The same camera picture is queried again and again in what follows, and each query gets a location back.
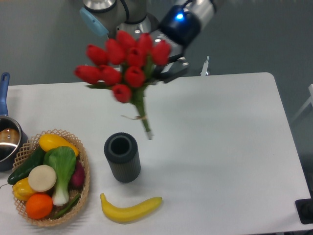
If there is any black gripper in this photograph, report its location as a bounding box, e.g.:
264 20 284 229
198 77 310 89
150 4 201 83

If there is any red tulip bouquet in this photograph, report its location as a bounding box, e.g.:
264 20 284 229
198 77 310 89
73 31 172 140

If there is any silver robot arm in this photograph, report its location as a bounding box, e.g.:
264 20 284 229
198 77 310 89
80 0 224 83

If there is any dark grey ribbed vase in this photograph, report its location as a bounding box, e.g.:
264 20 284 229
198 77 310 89
104 132 141 183

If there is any white object right edge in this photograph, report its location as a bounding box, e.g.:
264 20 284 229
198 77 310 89
291 84 313 123

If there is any yellow squash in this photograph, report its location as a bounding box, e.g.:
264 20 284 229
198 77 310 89
39 134 80 157

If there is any green bok choy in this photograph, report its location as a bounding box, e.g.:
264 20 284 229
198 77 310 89
44 146 76 206

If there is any purple red onion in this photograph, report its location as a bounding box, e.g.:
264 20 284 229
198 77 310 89
70 161 85 188

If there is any dark green cucumber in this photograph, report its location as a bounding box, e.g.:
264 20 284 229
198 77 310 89
7 146 45 185

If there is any yellow banana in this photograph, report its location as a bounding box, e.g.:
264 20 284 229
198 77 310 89
100 193 162 223

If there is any beige round slice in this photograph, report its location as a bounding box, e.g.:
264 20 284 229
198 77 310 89
28 165 57 192

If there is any green bean pod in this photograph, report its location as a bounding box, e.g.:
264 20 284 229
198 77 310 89
52 194 81 219

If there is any black device at edge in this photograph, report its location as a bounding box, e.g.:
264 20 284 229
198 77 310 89
295 198 313 224

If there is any orange fruit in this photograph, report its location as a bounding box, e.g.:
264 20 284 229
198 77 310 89
25 193 53 219

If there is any woven wicker basket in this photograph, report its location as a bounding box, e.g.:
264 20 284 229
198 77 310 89
12 129 90 227

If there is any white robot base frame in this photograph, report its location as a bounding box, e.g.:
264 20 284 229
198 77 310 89
201 56 210 76

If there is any blue handled saucepan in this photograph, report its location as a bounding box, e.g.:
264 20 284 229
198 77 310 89
0 72 28 172

